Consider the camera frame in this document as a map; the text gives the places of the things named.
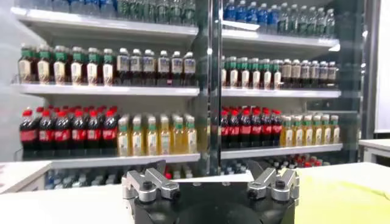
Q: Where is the red cap cola bottle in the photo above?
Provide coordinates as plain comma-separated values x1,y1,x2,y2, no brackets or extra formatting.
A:
261,108,273,147
38,110,55,150
19,109,38,150
251,108,263,147
229,109,241,149
102,110,118,149
87,110,102,149
220,110,230,149
54,111,71,150
272,110,283,146
71,110,87,150
239,108,252,148

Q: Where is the glass beverage display cabinet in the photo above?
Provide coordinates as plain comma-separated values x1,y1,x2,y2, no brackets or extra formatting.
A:
10,0,366,191

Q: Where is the blue label water bottle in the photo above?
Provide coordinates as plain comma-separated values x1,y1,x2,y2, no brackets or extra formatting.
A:
247,1,258,24
224,0,237,21
236,0,247,23
257,2,269,26
268,4,279,27

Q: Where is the lime green t-shirt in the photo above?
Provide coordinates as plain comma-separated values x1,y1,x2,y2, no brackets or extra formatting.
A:
294,168,390,224

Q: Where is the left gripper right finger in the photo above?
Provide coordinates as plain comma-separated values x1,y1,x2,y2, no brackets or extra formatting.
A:
247,160,301,202

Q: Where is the beige label dark drink bottle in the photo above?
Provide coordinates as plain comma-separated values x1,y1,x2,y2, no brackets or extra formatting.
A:
281,59,293,88
291,59,302,88

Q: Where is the black framed glass door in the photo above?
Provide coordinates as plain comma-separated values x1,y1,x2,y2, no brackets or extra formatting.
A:
335,0,383,164

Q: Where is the white side table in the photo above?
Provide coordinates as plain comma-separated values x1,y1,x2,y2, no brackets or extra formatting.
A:
358,138,390,167
0,160,52,195

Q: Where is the white cabinet shelf board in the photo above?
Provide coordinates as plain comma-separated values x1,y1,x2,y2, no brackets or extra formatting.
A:
12,83,200,98
10,7,199,37
221,87,342,99
221,143,344,160
222,29,341,51
50,153,201,169

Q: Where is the green label water bottle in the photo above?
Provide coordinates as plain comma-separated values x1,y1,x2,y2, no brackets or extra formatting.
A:
307,6,317,36
278,2,289,33
297,5,308,35
288,4,299,34
316,7,326,37
325,8,336,37

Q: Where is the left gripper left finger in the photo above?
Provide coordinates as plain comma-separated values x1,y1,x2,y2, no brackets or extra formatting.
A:
121,160,180,204

